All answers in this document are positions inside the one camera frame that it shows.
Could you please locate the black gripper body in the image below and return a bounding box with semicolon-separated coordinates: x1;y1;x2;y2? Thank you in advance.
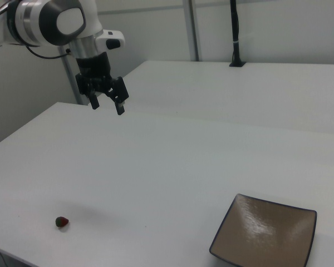
75;52;114;86

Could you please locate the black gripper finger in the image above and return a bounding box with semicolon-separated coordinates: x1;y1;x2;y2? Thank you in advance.
102;76;129;116
75;73;101;110

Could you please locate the small red green strawberry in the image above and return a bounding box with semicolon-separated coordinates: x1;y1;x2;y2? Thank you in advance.
55;216;71;229

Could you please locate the square brown ceramic plate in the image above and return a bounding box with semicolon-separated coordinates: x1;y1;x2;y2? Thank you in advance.
209;193;318;267

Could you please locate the black pole with base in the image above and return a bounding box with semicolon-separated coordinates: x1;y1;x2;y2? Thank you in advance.
229;0;247;68

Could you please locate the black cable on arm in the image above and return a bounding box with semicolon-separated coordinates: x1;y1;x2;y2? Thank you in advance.
24;44;72;60

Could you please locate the vertical metal frame post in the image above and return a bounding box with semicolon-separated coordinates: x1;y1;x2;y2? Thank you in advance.
183;0;203;62

